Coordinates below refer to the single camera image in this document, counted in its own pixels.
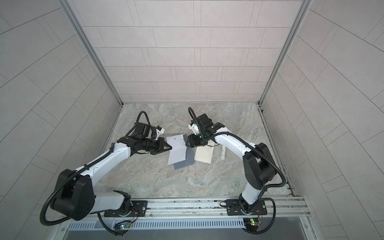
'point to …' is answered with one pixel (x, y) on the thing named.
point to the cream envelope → (204, 153)
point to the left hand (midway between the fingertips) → (174, 146)
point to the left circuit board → (124, 226)
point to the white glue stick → (223, 155)
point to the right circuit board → (252, 221)
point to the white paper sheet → (178, 152)
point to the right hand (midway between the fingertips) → (188, 145)
